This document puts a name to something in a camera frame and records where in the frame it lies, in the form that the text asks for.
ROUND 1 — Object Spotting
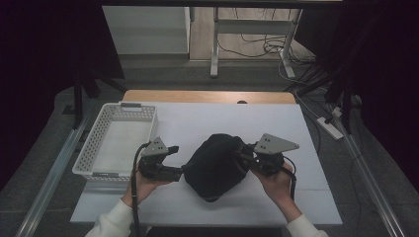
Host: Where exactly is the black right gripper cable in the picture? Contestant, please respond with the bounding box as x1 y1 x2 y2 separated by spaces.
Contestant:
281 156 298 201

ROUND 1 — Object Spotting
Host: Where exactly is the black overhead bar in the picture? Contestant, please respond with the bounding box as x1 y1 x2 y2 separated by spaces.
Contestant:
98 0 344 10

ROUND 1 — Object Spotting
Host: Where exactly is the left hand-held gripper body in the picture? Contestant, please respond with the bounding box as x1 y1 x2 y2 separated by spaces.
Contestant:
137 136 171 182

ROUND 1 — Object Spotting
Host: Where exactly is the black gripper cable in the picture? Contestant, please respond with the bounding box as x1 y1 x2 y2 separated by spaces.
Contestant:
129 142 151 237
281 156 298 201

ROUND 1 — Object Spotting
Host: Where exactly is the white power strip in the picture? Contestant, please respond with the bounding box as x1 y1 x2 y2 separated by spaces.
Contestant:
316 117 345 141

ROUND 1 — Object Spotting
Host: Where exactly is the person's left hand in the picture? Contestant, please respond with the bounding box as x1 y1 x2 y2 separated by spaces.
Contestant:
121 171 170 208

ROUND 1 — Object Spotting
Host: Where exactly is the person's right hand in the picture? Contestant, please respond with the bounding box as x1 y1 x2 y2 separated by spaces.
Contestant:
252 163 302 223

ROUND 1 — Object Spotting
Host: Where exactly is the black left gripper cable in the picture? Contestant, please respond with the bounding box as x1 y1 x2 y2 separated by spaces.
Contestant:
129 142 151 237

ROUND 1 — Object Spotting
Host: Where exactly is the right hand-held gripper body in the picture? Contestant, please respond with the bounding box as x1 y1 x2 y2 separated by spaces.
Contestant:
251 132 300 178

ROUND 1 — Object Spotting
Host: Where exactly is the dark curtain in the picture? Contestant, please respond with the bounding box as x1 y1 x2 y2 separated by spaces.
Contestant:
294 0 419 186
0 0 126 193

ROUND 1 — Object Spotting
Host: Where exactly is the black metal stand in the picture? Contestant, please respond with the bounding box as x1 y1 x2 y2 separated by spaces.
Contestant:
72 67 126 130
324 63 356 134

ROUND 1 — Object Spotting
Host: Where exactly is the aluminium rail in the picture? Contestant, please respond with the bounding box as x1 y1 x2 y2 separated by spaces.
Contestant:
14 115 90 237
332 115 406 237

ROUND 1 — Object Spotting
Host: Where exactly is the dark navy knit vest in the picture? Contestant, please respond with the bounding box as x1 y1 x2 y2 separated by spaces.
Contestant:
182 132 256 202

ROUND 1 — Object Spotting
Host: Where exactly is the wooden table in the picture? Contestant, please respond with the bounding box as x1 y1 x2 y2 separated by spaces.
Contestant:
122 89 297 106

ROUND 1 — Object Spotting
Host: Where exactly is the white metal desk frame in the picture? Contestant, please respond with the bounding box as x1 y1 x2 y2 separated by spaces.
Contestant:
209 7 303 79

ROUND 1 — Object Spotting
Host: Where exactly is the white cabinet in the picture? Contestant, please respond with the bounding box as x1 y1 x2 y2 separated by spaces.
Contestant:
102 5 192 55

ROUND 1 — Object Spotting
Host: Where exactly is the bundle of floor cables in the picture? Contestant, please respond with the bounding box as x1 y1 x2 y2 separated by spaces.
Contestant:
216 8 319 67

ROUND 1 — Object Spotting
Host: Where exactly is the white perforated plastic basket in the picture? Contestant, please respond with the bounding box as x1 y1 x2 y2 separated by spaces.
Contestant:
71 102 159 183

